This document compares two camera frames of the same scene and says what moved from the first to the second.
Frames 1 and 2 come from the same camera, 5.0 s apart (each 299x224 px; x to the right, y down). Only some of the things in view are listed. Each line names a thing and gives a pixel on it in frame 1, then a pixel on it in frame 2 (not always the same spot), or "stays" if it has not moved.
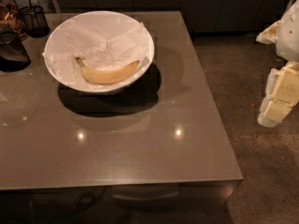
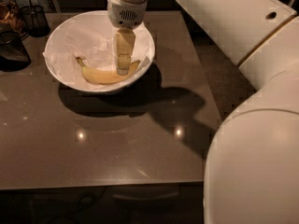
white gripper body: [290, 36] → [126, 14]
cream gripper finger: [280, 96] → [124, 44]
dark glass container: [13, 55] stays
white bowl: [101, 40] stays
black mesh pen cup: [35, 21] stays
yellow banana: [102, 77] stays
